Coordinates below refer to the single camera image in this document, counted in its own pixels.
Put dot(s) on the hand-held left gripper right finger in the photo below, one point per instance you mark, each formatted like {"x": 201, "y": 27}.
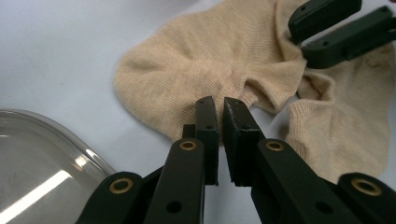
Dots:
{"x": 280, "y": 186}

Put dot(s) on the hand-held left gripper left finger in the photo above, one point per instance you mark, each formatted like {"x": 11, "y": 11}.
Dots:
{"x": 183, "y": 180}

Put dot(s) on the beige sock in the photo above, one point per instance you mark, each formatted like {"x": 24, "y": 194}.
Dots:
{"x": 193, "y": 56}
{"x": 348, "y": 124}

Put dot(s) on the translucent grey box lid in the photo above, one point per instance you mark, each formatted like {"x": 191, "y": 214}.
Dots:
{"x": 37, "y": 161}

